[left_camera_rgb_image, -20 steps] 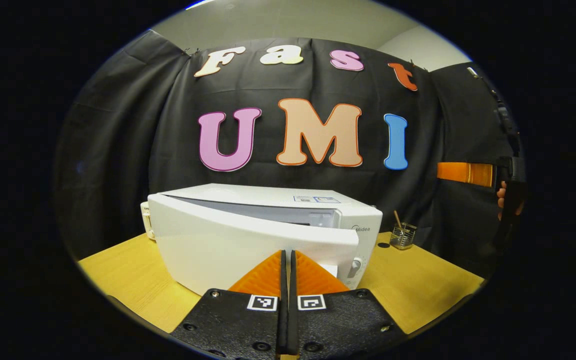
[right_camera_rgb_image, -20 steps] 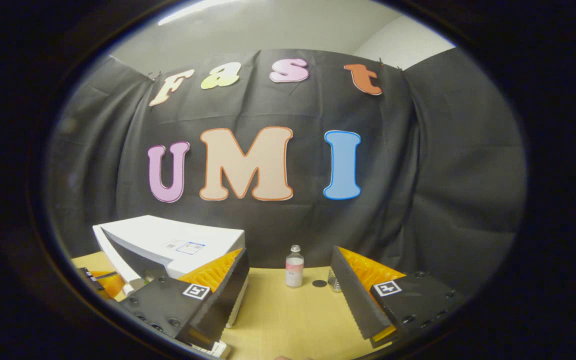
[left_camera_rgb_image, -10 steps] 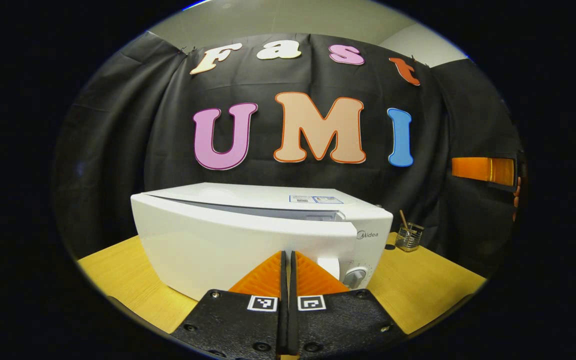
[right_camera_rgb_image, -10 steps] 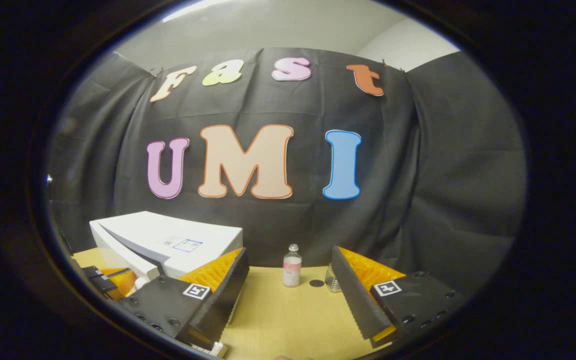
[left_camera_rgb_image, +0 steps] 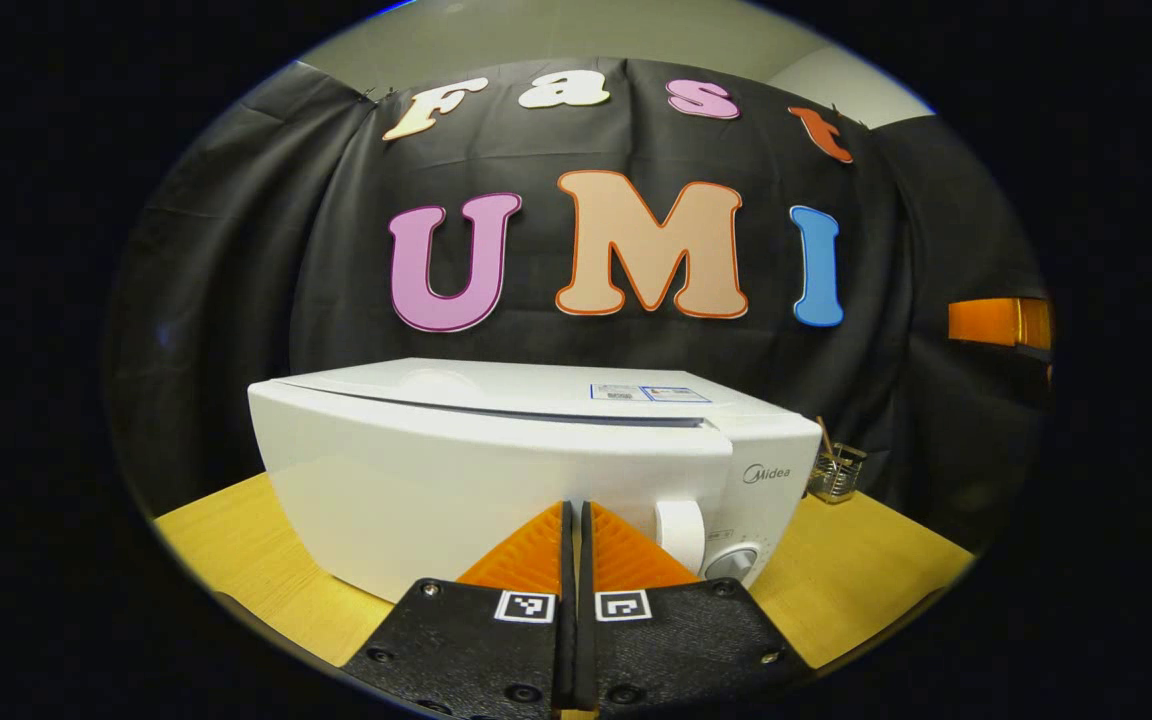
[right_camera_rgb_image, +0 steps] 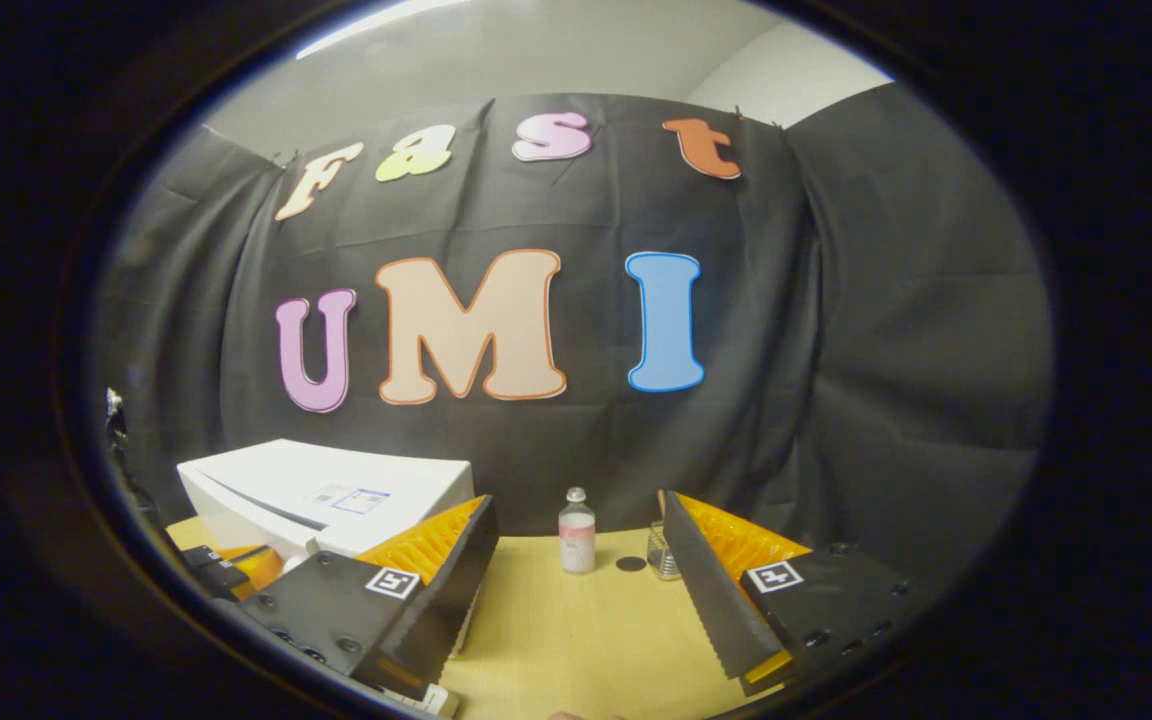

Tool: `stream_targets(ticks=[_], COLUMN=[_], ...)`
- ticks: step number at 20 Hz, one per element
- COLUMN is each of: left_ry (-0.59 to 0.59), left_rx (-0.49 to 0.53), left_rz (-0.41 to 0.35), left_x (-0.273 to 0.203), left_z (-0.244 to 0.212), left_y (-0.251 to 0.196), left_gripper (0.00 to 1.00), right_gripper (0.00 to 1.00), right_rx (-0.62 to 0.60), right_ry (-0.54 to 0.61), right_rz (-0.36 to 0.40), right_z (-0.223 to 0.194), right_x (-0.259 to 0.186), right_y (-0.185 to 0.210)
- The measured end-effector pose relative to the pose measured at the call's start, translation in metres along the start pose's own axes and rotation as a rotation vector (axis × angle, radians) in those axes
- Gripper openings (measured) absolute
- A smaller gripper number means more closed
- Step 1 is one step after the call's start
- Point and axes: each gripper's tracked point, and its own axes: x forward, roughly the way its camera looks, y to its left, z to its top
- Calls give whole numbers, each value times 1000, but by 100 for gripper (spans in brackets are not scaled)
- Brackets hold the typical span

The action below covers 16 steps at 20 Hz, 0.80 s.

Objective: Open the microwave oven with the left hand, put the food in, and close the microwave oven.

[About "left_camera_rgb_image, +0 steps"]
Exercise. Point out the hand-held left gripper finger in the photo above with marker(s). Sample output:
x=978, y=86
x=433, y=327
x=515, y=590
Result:
x=586, y=650
x=566, y=650

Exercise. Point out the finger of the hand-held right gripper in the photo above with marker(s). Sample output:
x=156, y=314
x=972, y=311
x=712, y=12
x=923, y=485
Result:
x=996, y=322

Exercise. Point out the white microwave oven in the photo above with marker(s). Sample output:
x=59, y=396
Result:
x=416, y=480

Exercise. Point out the wooden stick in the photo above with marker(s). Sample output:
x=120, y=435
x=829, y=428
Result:
x=824, y=435

